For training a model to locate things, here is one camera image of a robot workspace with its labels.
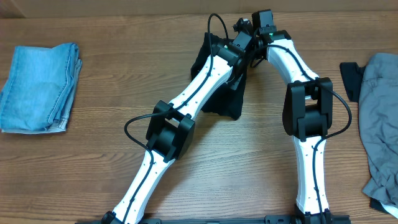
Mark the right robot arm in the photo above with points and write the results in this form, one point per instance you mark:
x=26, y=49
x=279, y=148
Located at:
x=306, y=115

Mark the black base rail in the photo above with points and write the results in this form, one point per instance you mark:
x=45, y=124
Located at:
x=268, y=219

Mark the folded light blue jeans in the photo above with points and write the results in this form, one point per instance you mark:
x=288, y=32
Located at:
x=39, y=92

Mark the dark green shorts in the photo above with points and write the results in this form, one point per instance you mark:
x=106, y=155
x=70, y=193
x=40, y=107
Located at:
x=227, y=100

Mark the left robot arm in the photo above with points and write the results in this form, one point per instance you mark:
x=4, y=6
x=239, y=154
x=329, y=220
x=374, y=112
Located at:
x=217, y=86

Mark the dark folded garment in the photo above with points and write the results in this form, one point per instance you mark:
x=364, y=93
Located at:
x=352, y=76

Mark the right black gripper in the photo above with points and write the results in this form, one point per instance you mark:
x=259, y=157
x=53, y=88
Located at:
x=254, y=59

